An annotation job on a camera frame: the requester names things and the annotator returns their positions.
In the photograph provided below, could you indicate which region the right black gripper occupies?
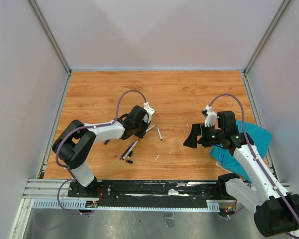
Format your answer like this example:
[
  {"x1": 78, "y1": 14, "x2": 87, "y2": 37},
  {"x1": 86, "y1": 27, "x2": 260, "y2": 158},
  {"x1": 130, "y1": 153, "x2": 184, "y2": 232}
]
[{"x1": 183, "y1": 123, "x2": 225, "y2": 148}]

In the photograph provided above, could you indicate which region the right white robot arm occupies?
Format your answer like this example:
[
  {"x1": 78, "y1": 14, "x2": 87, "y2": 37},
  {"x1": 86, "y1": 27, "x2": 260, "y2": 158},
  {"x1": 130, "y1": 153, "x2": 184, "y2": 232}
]
[{"x1": 183, "y1": 106, "x2": 299, "y2": 237}]

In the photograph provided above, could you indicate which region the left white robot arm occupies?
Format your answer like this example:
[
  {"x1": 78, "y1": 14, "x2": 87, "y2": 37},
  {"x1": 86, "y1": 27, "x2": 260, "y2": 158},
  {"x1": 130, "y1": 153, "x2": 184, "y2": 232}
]
[{"x1": 52, "y1": 103, "x2": 155, "y2": 197}]

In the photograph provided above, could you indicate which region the white pen black tip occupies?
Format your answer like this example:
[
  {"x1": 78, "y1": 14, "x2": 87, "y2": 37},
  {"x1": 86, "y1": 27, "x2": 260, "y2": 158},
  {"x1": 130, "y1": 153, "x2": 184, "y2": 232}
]
[{"x1": 121, "y1": 140, "x2": 139, "y2": 160}]

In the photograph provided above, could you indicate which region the white pen black end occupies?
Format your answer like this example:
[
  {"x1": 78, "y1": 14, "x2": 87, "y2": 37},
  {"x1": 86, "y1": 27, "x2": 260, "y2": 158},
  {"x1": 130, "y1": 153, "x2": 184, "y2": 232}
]
[{"x1": 156, "y1": 126, "x2": 163, "y2": 141}]

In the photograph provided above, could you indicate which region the dark purple pen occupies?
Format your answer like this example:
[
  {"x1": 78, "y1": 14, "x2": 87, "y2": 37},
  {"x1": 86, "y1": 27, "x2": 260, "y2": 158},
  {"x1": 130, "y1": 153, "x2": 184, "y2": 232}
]
[{"x1": 120, "y1": 140, "x2": 137, "y2": 160}]

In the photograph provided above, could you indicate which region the teal cloth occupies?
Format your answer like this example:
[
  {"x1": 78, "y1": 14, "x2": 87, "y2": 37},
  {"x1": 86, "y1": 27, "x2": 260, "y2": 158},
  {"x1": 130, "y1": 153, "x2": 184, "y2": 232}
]
[{"x1": 210, "y1": 120, "x2": 272, "y2": 183}]

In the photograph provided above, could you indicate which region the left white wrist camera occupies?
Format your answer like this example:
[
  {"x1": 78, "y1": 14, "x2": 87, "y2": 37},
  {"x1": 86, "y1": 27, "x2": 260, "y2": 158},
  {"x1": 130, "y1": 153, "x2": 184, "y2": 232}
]
[{"x1": 143, "y1": 102, "x2": 155, "y2": 124}]

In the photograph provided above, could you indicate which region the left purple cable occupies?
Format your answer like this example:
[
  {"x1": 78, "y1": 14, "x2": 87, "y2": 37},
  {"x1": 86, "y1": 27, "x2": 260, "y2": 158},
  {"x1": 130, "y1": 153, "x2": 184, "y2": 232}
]
[{"x1": 55, "y1": 90, "x2": 147, "y2": 215}]

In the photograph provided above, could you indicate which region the purple cable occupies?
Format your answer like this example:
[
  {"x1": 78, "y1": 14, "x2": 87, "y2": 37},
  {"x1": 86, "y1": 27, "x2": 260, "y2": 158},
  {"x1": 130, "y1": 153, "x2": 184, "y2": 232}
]
[
  {"x1": 55, "y1": 90, "x2": 147, "y2": 215},
  {"x1": 209, "y1": 93, "x2": 299, "y2": 238}
]

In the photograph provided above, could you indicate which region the grey slotted cable duct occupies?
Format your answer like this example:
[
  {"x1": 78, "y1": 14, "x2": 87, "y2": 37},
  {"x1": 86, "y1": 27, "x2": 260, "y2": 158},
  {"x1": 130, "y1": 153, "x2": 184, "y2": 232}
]
[{"x1": 32, "y1": 199, "x2": 220, "y2": 213}]

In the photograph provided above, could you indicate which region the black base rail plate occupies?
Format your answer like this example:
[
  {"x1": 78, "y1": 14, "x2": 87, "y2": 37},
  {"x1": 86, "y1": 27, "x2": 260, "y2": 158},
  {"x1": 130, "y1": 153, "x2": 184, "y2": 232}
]
[{"x1": 67, "y1": 179, "x2": 230, "y2": 207}]

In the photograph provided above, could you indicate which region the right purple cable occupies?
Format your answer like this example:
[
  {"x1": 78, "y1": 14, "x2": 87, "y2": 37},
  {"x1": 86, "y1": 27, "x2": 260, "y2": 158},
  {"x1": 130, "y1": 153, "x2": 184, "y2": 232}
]
[{"x1": 209, "y1": 93, "x2": 299, "y2": 238}]

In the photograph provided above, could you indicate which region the left aluminium frame post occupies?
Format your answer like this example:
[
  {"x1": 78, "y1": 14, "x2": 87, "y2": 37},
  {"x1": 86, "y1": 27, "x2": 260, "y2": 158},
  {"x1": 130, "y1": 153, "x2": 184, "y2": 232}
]
[{"x1": 26, "y1": 0, "x2": 72, "y2": 75}]

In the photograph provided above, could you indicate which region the aluminium frame post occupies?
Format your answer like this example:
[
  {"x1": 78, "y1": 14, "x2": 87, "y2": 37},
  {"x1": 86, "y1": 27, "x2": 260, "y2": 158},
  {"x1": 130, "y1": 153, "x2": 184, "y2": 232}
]
[
  {"x1": 243, "y1": 0, "x2": 294, "y2": 75},
  {"x1": 26, "y1": 0, "x2": 72, "y2": 75}
]

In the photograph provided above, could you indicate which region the right aluminium frame post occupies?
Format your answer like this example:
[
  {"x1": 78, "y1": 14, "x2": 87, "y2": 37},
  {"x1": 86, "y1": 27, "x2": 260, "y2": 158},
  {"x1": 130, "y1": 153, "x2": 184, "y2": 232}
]
[{"x1": 243, "y1": 0, "x2": 294, "y2": 75}]

